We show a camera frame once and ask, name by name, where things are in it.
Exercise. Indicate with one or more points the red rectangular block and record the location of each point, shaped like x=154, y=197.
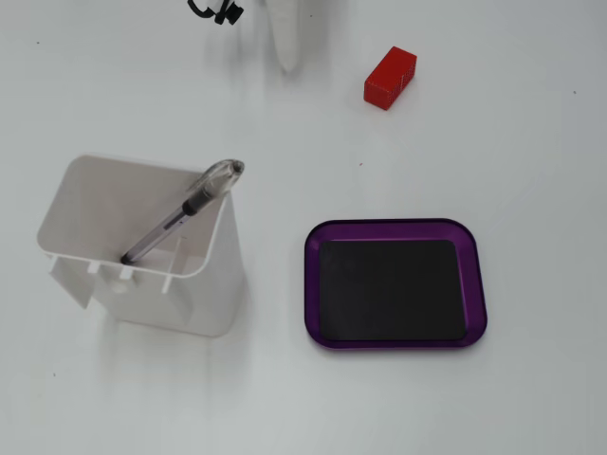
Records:
x=386, y=78

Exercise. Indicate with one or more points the clear black ballpoint pen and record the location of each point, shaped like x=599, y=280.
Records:
x=199, y=194

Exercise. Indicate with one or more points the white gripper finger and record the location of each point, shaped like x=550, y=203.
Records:
x=287, y=28

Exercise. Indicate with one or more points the white plastic pen holder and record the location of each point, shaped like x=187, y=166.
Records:
x=95, y=199

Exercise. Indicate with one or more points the purple tray with black pad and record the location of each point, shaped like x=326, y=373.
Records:
x=391, y=289

